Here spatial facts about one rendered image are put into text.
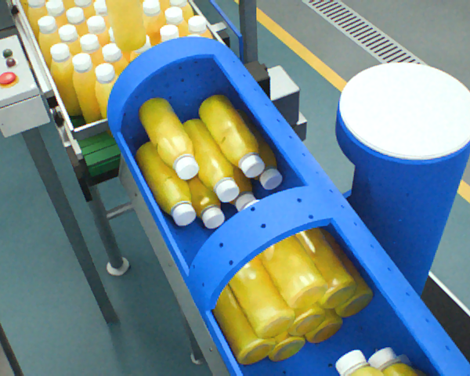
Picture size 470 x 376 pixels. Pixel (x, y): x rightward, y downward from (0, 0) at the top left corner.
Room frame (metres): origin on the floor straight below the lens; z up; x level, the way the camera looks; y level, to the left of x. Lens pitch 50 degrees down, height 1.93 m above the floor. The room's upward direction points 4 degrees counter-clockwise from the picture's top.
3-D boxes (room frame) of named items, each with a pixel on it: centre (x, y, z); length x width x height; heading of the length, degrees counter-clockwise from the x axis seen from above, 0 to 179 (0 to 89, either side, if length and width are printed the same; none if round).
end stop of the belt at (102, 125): (1.05, 0.16, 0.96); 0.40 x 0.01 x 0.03; 112
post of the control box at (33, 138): (1.06, 0.48, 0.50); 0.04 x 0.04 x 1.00; 22
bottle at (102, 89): (1.05, 0.26, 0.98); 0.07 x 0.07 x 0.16
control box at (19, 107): (1.06, 0.48, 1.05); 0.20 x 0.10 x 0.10; 22
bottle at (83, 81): (1.09, 0.32, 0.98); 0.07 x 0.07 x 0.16
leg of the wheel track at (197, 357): (0.89, 0.17, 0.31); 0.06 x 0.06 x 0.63; 22
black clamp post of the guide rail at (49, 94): (1.10, 0.42, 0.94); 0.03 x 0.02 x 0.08; 22
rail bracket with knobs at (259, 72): (1.09, -0.04, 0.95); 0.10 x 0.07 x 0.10; 112
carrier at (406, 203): (0.91, -0.35, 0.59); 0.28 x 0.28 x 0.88
